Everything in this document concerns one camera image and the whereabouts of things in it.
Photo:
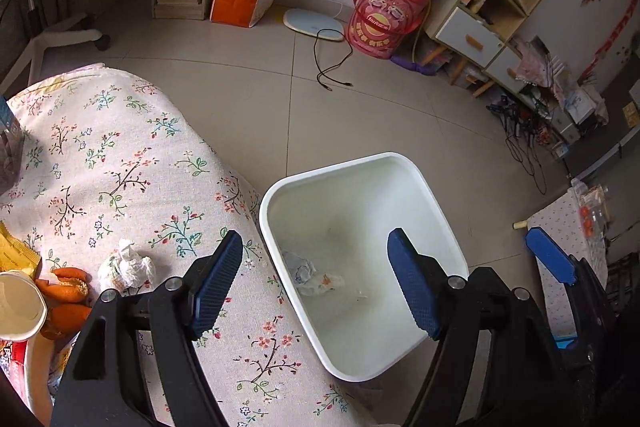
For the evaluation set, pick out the white paper cup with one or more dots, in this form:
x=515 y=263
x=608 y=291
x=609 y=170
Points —
x=23 y=310

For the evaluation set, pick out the white round scale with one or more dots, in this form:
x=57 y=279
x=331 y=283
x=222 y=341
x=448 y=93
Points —
x=313 y=24

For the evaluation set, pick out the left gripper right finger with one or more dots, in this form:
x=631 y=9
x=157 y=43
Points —
x=524 y=382

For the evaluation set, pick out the right clear dark-snack jar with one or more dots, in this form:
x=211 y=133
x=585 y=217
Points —
x=11 y=147

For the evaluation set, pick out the stack of books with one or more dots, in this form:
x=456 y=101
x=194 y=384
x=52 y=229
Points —
x=178 y=9

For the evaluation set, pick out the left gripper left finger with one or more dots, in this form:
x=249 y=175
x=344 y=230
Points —
x=103 y=383

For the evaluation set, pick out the wooden shelf cabinet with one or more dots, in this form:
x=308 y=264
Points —
x=482 y=33

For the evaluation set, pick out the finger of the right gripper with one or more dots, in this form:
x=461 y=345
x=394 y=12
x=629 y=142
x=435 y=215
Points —
x=551 y=255

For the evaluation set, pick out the white tissue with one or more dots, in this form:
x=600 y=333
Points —
x=125 y=268

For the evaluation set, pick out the yellow snack wrapper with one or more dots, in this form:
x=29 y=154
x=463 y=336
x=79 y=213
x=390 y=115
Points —
x=16 y=256

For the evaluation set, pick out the white plastic trash bin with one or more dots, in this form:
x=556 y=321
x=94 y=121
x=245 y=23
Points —
x=339 y=217

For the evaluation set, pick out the blue-white tissue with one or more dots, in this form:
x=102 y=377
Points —
x=309 y=281

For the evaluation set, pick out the floral tablecloth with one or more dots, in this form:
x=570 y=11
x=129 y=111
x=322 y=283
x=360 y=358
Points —
x=108 y=163

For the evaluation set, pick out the orange peel piece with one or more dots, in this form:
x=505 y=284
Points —
x=65 y=285
x=64 y=321

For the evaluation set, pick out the red pink bucket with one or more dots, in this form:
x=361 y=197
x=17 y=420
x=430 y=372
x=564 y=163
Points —
x=377 y=27

